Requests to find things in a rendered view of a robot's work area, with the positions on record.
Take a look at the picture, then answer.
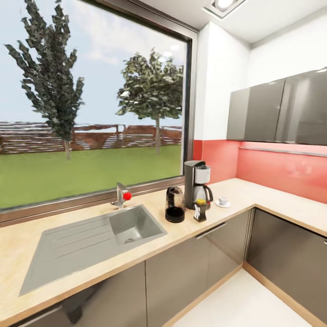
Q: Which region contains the coffee cup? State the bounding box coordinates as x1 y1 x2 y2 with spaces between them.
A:
219 196 228 205

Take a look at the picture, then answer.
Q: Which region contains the bottle of coffee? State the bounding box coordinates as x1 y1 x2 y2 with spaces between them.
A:
194 199 208 222

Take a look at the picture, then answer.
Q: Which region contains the saucer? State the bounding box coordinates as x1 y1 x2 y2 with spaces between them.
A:
215 200 231 208

